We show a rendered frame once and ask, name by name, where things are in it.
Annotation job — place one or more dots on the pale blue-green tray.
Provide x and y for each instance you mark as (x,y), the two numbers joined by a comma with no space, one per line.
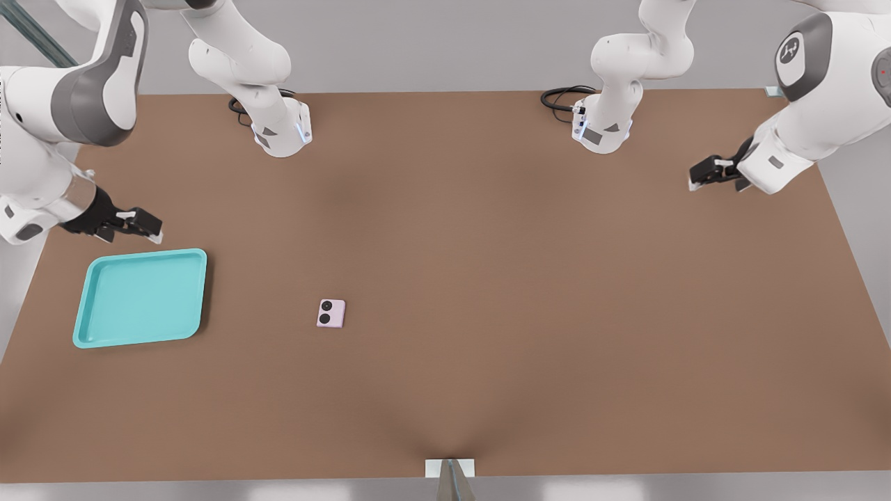
(143,299)

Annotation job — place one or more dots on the small pale lilac phone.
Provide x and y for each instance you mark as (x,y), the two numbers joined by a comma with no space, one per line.
(331,314)

